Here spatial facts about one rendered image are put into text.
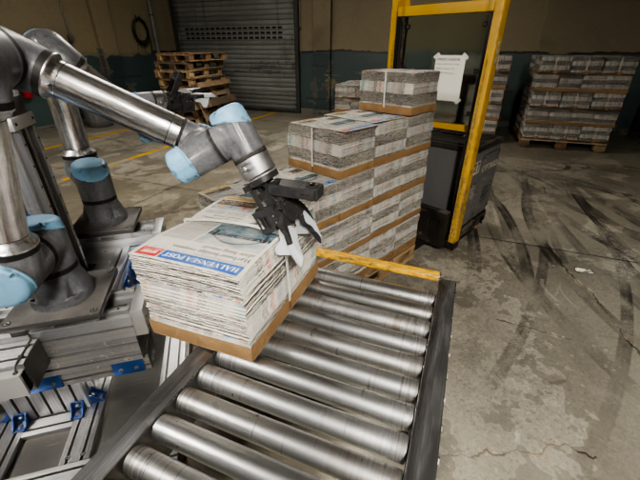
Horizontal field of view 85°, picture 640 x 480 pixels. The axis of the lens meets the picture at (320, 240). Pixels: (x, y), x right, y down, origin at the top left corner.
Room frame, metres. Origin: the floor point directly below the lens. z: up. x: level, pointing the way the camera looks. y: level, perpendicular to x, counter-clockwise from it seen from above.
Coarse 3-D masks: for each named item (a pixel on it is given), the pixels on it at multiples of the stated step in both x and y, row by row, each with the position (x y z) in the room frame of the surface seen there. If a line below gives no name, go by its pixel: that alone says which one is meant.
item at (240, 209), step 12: (216, 204) 0.92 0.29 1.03; (228, 204) 0.91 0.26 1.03; (240, 204) 0.91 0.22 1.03; (252, 204) 0.90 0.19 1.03; (216, 216) 0.84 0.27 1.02; (228, 216) 0.83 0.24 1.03; (240, 216) 0.83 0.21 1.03; (252, 216) 0.83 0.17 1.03; (312, 216) 0.87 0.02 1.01; (300, 240) 0.80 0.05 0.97; (312, 240) 0.87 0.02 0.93; (312, 252) 0.87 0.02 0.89; (312, 264) 0.87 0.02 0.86; (300, 276) 0.79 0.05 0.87
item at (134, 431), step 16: (192, 352) 0.58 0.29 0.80; (208, 352) 0.58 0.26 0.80; (176, 368) 0.54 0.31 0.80; (192, 368) 0.54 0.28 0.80; (224, 368) 0.60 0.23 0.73; (176, 384) 0.50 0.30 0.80; (192, 384) 0.51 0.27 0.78; (160, 400) 0.46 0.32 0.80; (176, 400) 0.47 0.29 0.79; (144, 416) 0.42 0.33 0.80; (128, 432) 0.39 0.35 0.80; (144, 432) 0.39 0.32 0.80; (112, 448) 0.36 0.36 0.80; (128, 448) 0.36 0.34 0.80; (160, 448) 0.41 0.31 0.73; (96, 464) 0.34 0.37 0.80; (112, 464) 0.34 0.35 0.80
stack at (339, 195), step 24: (288, 168) 1.88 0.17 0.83; (384, 168) 1.95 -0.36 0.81; (216, 192) 1.51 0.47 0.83; (240, 192) 1.51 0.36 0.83; (336, 192) 1.66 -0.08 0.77; (360, 192) 1.80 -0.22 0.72; (384, 192) 1.96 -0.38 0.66; (360, 216) 1.80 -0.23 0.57; (384, 216) 1.98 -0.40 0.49; (336, 240) 1.66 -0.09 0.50; (384, 240) 1.99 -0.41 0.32; (336, 264) 1.66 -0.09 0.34
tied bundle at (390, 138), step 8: (392, 120) 2.00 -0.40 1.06; (400, 120) 2.02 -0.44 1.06; (376, 128) 1.88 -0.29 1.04; (384, 128) 1.92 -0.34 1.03; (392, 128) 1.97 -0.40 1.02; (400, 128) 2.02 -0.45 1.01; (376, 136) 1.88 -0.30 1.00; (384, 136) 1.93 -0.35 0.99; (392, 136) 1.98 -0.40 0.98; (400, 136) 2.04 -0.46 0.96; (376, 144) 1.89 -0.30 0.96; (384, 144) 1.93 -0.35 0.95; (392, 144) 1.98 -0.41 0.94; (400, 144) 2.03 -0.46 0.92; (376, 152) 1.88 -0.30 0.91; (384, 152) 1.92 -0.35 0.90; (392, 152) 1.99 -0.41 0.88
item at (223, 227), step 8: (200, 216) 0.84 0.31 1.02; (184, 224) 0.80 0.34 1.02; (192, 224) 0.80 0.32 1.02; (200, 224) 0.80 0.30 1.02; (208, 224) 0.79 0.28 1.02; (216, 224) 0.79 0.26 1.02; (224, 224) 0.79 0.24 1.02; (232, 224) 0.79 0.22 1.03; (256, 224) 0.78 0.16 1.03; (232, 232) 0.74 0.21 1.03; (240, 232) 0.74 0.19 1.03; (248, 232) 0.73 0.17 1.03; (256, 232) 0.73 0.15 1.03; (280, 256) 0.69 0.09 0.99; (288, 256) 0.73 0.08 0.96; (280, 264) 0.70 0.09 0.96; (280, 272) 0.69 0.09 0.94; (288, 288) 0.73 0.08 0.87; (288, 296) 0.72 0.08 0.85
